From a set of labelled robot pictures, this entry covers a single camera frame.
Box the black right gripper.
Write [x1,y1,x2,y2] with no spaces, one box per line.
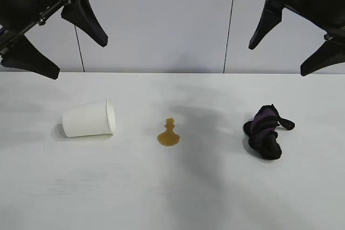
[248,0,345,78]

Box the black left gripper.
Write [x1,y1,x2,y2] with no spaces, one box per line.
[0,0,109,81]

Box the white paper cup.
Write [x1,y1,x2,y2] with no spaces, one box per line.
[62,97,118,138]

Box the black purple striped cloth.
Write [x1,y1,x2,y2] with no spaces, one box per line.
[243,103,296,161]

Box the brown liquid spill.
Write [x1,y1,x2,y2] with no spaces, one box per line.
[156,117,181,148]

